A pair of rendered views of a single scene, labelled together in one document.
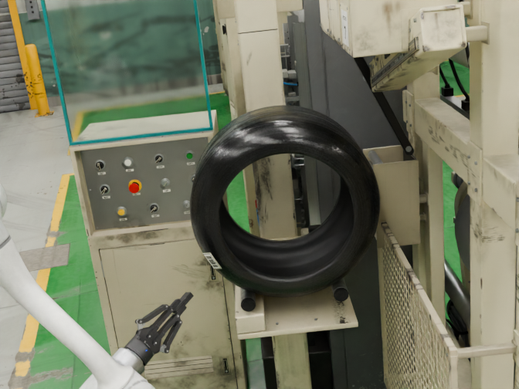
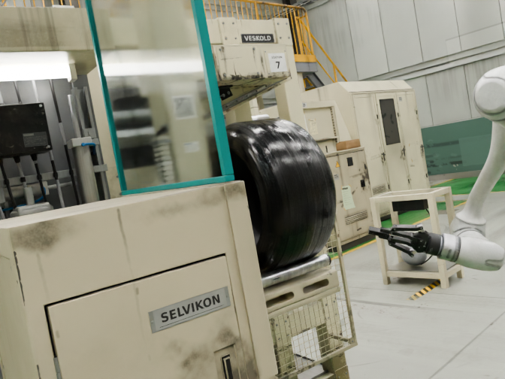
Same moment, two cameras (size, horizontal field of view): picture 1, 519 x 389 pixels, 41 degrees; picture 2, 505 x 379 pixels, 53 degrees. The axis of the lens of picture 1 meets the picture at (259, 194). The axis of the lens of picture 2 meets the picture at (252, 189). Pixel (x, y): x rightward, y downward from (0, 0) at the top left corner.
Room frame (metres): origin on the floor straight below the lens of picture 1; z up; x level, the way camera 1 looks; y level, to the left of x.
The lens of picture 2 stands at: (3.06, 1.47, 1.30)
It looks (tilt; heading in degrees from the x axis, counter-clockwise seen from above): 3 degrees down; 236
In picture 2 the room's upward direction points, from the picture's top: 10 degrees counter-clockwise
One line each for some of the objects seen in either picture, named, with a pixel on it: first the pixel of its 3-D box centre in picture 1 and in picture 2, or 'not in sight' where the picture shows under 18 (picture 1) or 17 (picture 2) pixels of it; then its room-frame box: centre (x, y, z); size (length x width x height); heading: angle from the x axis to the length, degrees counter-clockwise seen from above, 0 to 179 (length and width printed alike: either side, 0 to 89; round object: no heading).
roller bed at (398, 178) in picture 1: (391, 195); not in sight; (2.24, -0.45, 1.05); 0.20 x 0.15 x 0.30; 0
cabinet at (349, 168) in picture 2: not in sight; (337, 198); (-1.60, -3.51, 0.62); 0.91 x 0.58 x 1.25; 9
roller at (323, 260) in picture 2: (247, 279); (290, 271); (2.02, 0.07, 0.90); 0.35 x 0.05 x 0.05; 0
